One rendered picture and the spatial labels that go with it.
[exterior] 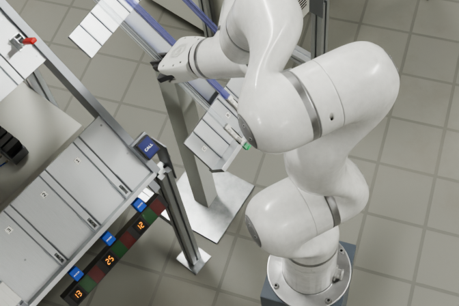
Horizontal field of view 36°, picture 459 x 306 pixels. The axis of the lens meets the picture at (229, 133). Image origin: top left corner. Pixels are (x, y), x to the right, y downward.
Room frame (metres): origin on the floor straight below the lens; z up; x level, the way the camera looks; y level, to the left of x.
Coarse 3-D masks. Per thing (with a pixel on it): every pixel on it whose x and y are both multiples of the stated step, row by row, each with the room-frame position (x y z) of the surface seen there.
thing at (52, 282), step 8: (152, 176) 0.84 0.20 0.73; (144, 184) 0.82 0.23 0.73; (136, 192) 0.80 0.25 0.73; (128, 200) 0.78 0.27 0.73; (120, 208) 0.77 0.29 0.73; (112, 216) 0.75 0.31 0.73; (104, 224) 0.73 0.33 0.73; (96, 232) 0.72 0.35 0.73; (88, 240) 0.70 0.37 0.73; (80, 248) 0.69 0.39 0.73; (88, 248) 0.68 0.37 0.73; (72, 256) 0.67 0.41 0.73; (80, 256) 0.66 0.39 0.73; (64, 264) 0.65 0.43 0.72; (72, 264) 0.65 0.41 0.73; (64, 272) 0.63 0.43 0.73; (48, 280) 0.62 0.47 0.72; (56, 280) 0.62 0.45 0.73; (48, 288) 0.60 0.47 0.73; (40, 296) 0.58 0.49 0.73; (32, 304) 0.57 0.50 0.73
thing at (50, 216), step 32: (96, 128) 0.93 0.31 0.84; (64, 160) 0.86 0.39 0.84; (96, 160) 0.87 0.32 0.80; (128, 160) 0.88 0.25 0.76; (32, 192) 0.79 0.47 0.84; (64, 192) 0.80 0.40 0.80; (96, 192) 0.81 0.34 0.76; (128, 192) 0.81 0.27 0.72; (0, 224) 0.73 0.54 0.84; (32, 224) 0.73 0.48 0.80; (64, 224) 0.74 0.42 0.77; (96, 224) 0.74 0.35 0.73; (0, 256) 0.67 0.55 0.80; (32, 256) 0.67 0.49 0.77; (64, 256) 0.67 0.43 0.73; (32, 288) 0.61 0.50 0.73
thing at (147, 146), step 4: (144, 140) 0.90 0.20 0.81; (148, 140) 0.90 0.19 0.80; (140, 144) 0.89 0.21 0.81; (144, 144) 0.89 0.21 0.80; (148, 144) 0.89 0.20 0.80; (152, 144) 0.89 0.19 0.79; (140, 148) 0.88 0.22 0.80; (144, 148) 0.88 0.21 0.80; (148, 148) 0.88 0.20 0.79; (152, 148) 0.88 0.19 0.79; (156, 148) 0.89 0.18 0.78; (144, 152) 0.87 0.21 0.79; (148, 152) 0.87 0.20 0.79; (152, 152) 0.88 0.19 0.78; (148, 156) 0.87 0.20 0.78
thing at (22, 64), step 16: (0, 16) 1.12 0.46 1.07; (0, 32) 1.09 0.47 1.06; (0, 48) 1.06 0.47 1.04; (16, 48) 1.07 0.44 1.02; (32, 48) 1.07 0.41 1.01; (0, 64) 1.03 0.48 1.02; (16, 64) 1.04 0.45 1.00; (32, 64) 1.04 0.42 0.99; (0, 80) 1.00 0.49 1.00; (16, 80) 1.01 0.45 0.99; (0, 96) 0.97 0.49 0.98
